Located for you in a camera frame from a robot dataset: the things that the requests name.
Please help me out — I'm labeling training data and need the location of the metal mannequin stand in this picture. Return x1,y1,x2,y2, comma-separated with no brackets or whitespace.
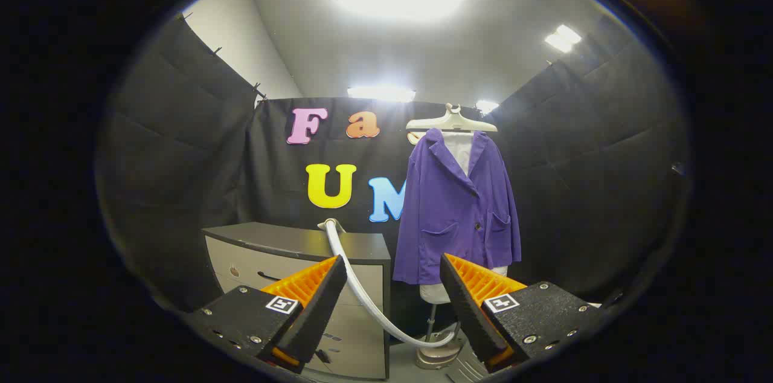
414,303,466,370

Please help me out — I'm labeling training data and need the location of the small ceiling light panel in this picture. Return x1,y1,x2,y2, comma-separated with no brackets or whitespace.
544,24,582,54

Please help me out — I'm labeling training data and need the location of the white mannequin torso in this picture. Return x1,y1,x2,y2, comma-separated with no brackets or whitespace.
419,131,511,305

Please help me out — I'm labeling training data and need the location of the grey drawer cabinet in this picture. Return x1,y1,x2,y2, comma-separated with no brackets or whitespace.
201,222,392,380

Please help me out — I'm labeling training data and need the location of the black backdrop cloth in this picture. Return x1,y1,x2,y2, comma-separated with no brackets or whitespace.
97,13,689,335

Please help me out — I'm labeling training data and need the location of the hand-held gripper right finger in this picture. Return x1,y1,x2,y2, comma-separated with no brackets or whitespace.
439,253,605,375

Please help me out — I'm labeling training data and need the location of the white clothes hanger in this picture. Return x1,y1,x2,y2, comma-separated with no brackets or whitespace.
405,103,498,134

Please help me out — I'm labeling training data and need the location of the white garment steamer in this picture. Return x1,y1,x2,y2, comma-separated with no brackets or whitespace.
318,218,461,349

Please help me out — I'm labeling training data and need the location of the purple corduroy jacket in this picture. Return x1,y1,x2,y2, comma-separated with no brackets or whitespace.
393,127,522,285

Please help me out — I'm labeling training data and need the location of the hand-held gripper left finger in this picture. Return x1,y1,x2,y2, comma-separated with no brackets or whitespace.
181,255,349,375

